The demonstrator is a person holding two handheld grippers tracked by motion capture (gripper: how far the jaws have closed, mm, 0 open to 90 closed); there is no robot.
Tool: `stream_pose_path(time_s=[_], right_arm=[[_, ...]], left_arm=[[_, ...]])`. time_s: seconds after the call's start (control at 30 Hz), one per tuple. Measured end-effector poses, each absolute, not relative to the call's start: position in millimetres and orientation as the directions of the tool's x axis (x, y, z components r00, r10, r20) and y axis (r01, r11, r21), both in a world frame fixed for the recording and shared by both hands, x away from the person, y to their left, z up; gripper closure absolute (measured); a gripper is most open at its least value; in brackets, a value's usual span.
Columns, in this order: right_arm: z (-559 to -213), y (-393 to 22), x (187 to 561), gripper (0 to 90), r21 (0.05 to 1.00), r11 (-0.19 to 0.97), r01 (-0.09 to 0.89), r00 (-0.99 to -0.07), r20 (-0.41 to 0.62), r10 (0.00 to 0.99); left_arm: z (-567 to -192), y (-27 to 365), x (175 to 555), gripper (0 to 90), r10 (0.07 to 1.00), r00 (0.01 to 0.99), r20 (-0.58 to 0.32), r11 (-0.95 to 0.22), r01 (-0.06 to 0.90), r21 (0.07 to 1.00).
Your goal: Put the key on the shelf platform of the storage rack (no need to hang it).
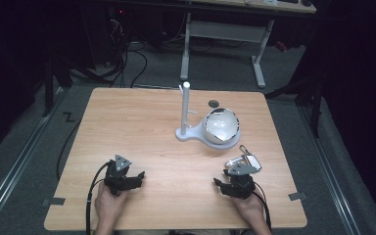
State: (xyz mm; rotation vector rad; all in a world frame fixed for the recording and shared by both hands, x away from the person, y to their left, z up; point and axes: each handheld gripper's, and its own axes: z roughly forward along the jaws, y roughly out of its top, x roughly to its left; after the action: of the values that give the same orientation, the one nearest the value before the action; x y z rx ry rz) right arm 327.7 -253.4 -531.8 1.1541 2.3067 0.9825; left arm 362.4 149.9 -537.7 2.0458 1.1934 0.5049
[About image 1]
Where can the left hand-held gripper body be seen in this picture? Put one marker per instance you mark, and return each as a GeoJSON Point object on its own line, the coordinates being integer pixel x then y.
{"type": "Point", "coordinates": [116, 178]}

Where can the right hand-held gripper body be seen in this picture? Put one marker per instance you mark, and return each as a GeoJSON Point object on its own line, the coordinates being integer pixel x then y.
{"type": "Point", "coordinates": [241, 184]}

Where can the person's left hand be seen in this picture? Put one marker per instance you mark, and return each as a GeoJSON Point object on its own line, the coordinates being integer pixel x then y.
{"type": "Point", "coordinates": [109, 205]}

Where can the grey tape piece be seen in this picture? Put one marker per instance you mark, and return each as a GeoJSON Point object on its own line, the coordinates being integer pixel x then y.
{"type": "Point", "coordinates": [55, 201]}
{"type": "Point", "coordinates": [297, 196]}

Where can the dark round table grommet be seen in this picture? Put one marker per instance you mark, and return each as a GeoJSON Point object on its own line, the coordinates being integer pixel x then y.
{"type": "Point", "coordinates": [213, 103]}

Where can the white stand with pegs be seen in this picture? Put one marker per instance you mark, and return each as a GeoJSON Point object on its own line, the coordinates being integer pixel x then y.
{"type": "Point", "coordinates": [185, 111]}

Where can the black metal stand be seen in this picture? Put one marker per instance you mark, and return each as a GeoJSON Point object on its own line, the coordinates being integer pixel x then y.
{"type": "Point", "coordinates": [310, 94]}
{"type": "Point", "coordinates": [50, 88]}

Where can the wooden desk with white legs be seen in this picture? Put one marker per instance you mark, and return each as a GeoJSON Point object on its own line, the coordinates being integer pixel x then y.
{"type": "Point", "coordinates": [228, 31]}

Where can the metal floor rail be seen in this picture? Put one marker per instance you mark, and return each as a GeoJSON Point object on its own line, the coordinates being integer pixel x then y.
{"type": "Point", "coordinates": [329, 163]}
{"type": "Point", "coordinates": [16, 156]}

